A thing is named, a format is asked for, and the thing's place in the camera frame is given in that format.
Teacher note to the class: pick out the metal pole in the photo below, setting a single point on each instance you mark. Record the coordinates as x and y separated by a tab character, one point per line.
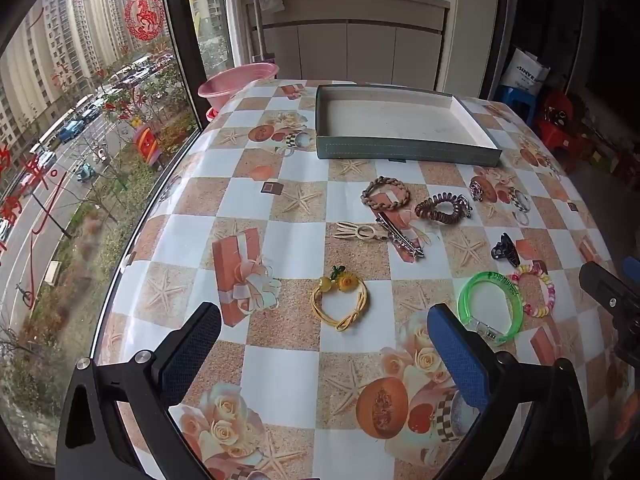
257	15

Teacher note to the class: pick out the checked printed tablecloth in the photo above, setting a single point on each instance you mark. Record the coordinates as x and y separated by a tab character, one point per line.
280	220

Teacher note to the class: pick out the red horse window decal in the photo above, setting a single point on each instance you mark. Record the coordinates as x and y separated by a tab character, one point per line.
144	15

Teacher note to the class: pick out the white cabinet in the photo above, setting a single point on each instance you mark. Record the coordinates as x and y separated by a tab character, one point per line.
350	35

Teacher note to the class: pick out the silver metal hair clip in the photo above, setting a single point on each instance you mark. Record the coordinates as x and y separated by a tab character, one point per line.
400	237

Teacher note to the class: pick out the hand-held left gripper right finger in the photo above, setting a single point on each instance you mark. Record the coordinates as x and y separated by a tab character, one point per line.
460	355

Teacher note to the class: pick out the silver heart brooch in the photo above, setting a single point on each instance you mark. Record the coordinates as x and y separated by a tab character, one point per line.
477	190

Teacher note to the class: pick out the blue plastic stool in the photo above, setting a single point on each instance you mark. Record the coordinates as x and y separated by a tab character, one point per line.
517	100

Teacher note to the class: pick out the green plastic bangle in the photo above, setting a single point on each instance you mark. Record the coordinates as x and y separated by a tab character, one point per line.
492	305

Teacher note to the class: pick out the white shopping bag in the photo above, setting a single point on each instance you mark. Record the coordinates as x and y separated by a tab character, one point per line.
525	72

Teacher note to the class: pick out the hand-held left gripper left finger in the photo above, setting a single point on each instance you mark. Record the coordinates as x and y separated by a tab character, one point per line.
192	355

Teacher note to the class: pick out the cream hair clip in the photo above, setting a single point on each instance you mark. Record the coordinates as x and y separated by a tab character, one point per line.
362	232

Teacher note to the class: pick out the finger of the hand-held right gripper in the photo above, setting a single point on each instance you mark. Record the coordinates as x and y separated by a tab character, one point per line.
602	285

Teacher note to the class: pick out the black claw hair clip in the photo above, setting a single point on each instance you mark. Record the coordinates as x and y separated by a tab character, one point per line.
502	249

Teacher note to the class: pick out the grey cardboard tray box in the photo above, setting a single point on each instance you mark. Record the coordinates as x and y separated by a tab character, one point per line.
400	125

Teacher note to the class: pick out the red plastic stool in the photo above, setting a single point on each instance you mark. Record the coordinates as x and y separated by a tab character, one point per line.
562	132

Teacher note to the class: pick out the pink plastic basin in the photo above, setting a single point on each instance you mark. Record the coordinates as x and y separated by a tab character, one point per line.
235	82

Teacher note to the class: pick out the orange lantern window decal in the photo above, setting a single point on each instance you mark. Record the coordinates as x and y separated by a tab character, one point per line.
146	144

